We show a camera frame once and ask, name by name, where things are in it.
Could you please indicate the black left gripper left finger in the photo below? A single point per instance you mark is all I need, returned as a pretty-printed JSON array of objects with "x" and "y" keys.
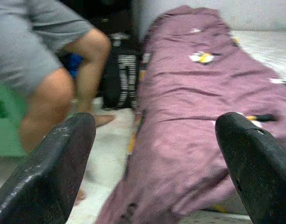
[{"x": 44, "y": 172}]

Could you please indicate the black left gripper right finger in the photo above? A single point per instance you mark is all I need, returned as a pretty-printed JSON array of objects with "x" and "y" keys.
[{"x": 264, "y": 175}]

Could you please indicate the green plastic stool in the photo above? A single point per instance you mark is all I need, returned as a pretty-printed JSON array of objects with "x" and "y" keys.
[{"x": 5, "y": 130}]

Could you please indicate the person in grey shorts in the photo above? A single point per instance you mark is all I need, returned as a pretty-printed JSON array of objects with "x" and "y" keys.
[{"x": 51, "y": 105}]

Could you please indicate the purple cartoon print blanket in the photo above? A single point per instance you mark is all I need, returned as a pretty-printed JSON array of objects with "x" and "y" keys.
[{"x": 191, "y": 93}]

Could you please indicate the blue plastic item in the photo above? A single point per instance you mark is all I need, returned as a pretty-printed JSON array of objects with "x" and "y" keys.
[{"x": 75, "y": 65}]

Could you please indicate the black bag with white print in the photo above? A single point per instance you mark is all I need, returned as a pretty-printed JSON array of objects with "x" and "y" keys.
[{"x": 114, "y": 81}]

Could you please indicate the white quilted mattress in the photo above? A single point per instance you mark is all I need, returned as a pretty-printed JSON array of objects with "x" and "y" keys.
[{"x": 268, "y": 51}]

